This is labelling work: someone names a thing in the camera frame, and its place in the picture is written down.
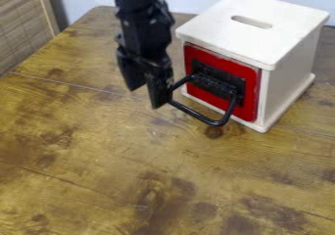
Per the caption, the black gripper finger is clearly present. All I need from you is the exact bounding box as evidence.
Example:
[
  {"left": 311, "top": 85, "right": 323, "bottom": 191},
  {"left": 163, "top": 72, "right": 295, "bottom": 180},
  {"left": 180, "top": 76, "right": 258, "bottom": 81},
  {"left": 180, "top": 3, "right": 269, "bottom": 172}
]
[
  {"left": 116, "top": 46, "right": 147, "bottom": 91},
  {"left": 146, "top": 63, "right": 174, "bottom": 109}
]

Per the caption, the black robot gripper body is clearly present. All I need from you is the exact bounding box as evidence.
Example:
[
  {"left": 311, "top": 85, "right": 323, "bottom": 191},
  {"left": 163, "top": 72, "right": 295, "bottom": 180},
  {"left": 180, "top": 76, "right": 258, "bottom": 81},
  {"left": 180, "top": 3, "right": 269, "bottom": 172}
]
[{"left": 115, "top": 0, "right": 174, "bottom": 70}]

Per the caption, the red wooden drawer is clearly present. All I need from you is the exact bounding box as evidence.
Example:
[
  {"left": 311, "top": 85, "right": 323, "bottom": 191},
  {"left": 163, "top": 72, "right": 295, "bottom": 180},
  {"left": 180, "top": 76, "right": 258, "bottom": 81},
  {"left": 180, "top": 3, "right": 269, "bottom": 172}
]
[{"left": 183, "top": 43, "right": 262, "bottom": 122}]

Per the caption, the black metal drawer handle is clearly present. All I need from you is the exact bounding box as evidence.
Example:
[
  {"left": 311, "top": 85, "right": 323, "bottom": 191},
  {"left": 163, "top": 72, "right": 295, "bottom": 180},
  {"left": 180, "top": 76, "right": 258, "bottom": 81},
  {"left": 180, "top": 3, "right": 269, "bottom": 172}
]
[{"left": 168, "top": 60, "right": 246, "bottom": 126}]

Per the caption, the white wooden box cabinet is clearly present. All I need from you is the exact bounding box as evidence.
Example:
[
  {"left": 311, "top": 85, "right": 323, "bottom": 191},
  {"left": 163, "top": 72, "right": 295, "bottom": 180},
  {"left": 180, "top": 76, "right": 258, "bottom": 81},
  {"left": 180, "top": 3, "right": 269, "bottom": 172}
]
[{"left": 175, "top": 0, "right": 330, "bottom": 132}]

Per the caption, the wooden slatted panel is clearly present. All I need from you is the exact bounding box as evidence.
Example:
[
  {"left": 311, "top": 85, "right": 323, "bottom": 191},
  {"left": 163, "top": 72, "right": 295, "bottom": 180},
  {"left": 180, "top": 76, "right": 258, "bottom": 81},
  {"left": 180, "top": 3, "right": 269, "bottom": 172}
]
[{"left": 0, "top": 0, "right": 59, "bottom": 77}]

